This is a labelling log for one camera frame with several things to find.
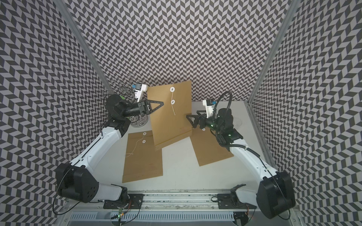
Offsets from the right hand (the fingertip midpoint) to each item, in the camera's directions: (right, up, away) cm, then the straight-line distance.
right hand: (192, 116), depth 74 cm
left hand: (-14, +5, -10) cm, 18 cm away
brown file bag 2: (-32, -29, +14) cm, 45 cm away
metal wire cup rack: (-39, +16, +9) cm, 43 cm away
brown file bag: (-11, -3, -7) cm, 13 cm away
